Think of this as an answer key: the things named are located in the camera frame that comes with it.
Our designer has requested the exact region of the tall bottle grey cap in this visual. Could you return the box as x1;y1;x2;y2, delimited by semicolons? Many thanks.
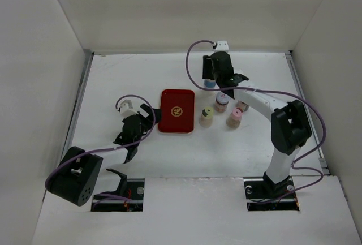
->
204;79;216;89

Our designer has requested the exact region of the yellow cap spice bottle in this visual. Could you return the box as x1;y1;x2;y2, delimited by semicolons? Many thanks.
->
199;106;214;128

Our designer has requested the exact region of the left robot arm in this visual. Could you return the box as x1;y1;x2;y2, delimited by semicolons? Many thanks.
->
45;104;161;206

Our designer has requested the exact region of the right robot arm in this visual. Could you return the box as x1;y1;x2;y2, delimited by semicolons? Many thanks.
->
202;51;312;198

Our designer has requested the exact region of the red lacquer tray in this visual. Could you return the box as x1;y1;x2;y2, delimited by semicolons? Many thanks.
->
158;89;195;134

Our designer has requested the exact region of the pink cap spice bottle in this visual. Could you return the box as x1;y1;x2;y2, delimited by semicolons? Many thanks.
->
226;108;243;129

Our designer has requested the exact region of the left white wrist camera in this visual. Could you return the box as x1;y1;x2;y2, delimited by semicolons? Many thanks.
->
117;99;137;118

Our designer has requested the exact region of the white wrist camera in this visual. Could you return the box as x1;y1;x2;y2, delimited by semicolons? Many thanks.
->
117;99;137;118
212;40;229;52

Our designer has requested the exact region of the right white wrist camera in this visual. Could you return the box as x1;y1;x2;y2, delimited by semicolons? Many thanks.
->
212;40;229;52

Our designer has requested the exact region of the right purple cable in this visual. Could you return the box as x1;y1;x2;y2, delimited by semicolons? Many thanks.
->
185;40;329;203

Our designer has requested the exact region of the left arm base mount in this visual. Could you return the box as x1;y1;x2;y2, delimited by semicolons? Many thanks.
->
90;168;145;213

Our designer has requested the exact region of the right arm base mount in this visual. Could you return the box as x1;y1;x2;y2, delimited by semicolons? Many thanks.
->
244;178;299;212

